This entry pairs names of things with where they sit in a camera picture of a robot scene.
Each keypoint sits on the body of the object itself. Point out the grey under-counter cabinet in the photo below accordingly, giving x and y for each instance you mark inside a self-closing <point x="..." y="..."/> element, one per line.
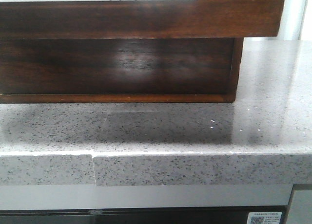
<point x="212" y="204"/>

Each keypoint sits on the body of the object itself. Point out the white QR code label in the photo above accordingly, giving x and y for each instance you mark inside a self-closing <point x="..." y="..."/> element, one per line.
<point x="264" y="217"/>

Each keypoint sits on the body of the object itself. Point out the dark wooden drawer cabinet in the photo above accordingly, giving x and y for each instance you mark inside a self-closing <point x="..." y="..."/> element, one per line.
<point x="237" y="68"/>

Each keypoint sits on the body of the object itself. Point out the wooden drawer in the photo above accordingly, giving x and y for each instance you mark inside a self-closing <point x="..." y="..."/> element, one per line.
<point x="122" y="65"/>
<point x="140" y="19"/>

